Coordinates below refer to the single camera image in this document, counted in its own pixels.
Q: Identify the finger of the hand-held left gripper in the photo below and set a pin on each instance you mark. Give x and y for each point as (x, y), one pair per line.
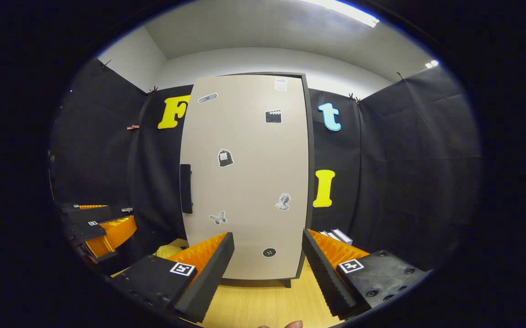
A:
(90, 213)
(112, 232)

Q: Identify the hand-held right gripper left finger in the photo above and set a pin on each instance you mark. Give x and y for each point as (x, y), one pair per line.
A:
(208, 278)

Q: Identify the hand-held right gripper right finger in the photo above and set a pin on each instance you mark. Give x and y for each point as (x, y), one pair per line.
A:
(327, 278)

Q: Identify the dark grey cabinet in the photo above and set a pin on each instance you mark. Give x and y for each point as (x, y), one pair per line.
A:
(311, 191)

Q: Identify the beige cabinet door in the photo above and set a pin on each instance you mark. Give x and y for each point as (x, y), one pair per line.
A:
(244, 182)

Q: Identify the white spine book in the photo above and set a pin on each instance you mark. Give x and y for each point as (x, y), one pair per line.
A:
(332, 235)

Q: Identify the lavender spine book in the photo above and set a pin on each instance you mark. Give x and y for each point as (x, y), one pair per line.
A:
(344, 237)

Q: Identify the yellow bumpy toy fruit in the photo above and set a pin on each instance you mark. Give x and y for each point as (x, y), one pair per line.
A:
(168, 252)

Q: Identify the black backdrop cloth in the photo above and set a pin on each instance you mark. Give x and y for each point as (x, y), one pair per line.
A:
(404, 173)

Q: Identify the black cloth clip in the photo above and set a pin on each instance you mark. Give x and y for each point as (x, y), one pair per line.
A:
(400, 75)
(152, 89)

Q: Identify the small ceiling light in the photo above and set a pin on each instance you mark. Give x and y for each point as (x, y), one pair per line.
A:
(432, 64)

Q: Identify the long ceiling light panel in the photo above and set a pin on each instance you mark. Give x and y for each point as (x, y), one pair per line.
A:
(340, 12)

